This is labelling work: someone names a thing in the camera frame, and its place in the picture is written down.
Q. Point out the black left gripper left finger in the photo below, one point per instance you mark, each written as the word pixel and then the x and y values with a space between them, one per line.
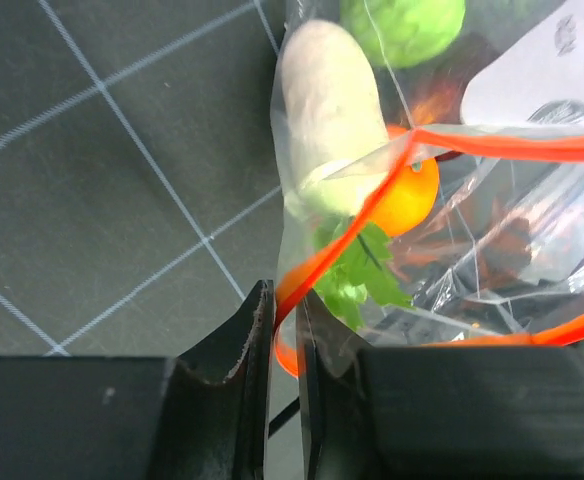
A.
pixel 200 415

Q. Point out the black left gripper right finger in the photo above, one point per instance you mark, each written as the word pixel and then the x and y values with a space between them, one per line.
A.
pixel 435 412

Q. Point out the green plastic leaf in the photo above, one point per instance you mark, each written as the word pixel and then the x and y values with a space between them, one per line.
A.
pixel 361 273

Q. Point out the orange toy fruit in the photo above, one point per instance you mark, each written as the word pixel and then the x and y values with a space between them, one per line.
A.
pixel 411 199

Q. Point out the clear bag orange zipper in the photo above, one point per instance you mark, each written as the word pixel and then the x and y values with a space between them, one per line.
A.
pixel 500 257

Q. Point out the white radish toy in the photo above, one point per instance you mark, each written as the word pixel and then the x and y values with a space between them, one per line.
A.
pixel 333 116

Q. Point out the green custard apple toy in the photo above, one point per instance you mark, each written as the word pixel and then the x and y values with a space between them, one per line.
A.
pixel 403 33

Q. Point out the dark purple mangosteen toy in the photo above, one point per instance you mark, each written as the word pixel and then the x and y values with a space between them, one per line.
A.
pixel 436 88

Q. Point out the black grid cutting mat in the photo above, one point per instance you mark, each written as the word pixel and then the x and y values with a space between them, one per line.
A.
pixel 139 194

